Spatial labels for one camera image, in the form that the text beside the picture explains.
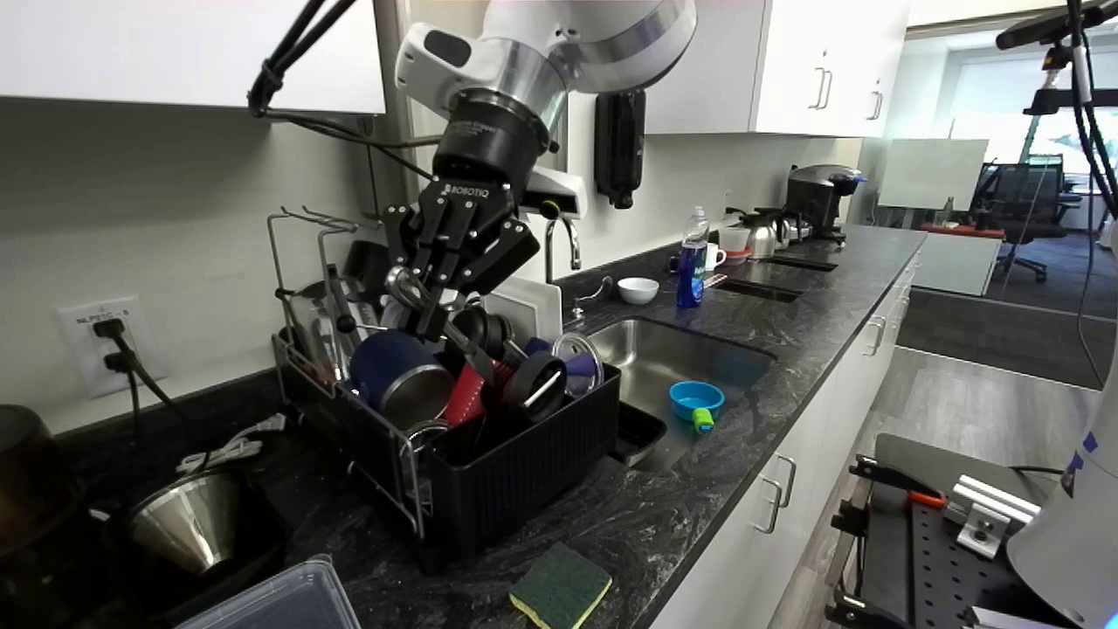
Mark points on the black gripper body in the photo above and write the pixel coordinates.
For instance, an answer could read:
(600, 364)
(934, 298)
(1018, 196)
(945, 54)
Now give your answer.
(463, 235)

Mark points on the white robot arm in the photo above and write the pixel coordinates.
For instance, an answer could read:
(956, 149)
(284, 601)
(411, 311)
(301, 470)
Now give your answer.
(499, 96)

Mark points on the blue dish soap bottle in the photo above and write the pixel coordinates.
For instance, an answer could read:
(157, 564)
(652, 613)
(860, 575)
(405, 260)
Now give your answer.
(690, 283)

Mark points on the black dish rack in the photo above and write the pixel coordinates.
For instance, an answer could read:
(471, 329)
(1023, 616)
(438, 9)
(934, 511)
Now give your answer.
(469, 489)

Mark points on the stainless steel sink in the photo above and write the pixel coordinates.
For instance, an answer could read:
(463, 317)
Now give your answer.
(652, 357)

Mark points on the white cutting board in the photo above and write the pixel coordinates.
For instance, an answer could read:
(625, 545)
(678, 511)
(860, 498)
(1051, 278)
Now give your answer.
(531, 311)

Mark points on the chrome faucet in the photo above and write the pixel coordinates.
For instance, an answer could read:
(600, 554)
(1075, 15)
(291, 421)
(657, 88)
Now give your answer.
(573, 258)

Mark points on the dark blue mug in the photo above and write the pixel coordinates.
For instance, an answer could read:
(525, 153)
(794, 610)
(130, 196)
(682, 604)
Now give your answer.
(393, 364)

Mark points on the red cup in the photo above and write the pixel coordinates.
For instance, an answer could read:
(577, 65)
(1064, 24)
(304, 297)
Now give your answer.
(466, 397)

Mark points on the white small bowl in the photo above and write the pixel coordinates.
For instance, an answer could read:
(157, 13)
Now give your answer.
(636, 287)

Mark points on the black soap dispenser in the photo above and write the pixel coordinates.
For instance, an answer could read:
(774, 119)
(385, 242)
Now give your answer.
(619, 144)

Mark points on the white upper cabinets right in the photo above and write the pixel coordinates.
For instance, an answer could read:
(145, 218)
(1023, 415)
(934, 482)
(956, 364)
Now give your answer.
(796, 67)

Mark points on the black coffee machine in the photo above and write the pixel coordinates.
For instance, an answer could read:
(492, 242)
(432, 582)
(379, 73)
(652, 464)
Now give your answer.
(814, 194)

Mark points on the green yellow sponge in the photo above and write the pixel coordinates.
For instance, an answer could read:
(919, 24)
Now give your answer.
(561, 590)

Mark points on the steel cone coffee dripper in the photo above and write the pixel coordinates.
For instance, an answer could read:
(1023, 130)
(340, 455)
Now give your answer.
(188, 521)

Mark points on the clear plastic container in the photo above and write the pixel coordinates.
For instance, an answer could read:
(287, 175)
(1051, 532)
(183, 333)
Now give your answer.
(304, 596)

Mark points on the white upper cabinet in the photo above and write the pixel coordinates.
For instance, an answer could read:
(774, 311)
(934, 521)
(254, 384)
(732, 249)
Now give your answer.
(186, 54)

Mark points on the white lower kitchen cabinets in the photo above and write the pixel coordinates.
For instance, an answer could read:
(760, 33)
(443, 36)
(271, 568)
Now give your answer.
(747, 564)

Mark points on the orange black bar clamp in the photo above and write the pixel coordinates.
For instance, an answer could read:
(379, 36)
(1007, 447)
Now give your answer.
(914, 489)

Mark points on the black office chair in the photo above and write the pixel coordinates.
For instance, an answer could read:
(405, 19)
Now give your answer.
(1020, 206)

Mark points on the white wall outlet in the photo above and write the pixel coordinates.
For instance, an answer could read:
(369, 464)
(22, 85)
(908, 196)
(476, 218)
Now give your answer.
(87, 349)

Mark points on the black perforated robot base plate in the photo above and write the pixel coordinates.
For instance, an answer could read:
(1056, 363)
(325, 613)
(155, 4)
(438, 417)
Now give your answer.
(914, 571)

